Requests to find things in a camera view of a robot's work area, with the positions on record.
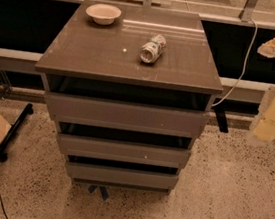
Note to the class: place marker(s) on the black wheeled stand leg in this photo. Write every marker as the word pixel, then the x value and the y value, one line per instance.
pixel 13 129

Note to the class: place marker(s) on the grey drawer cabinet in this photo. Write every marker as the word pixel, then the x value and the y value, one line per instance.
pixel 87 60

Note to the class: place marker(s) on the crushed white can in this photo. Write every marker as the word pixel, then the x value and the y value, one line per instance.
pixel 153 49

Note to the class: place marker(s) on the grey middle drawer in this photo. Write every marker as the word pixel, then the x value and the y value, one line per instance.
pixel 122 151

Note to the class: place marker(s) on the blue tape cross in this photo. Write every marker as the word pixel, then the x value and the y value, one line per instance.
pixel 103 191

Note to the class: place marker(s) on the grey top drawer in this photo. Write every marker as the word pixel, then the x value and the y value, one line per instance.
pixel 132 117

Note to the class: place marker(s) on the grey bottom drawer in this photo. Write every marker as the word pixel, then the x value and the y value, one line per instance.
pixel 120 176

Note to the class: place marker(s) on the grey drawer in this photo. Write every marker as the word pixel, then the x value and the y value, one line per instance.
pixel 122 151
pixel 132 117
pixel 120 176

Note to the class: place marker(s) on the white paper bowl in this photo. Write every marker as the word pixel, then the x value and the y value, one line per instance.
pixel 103 14

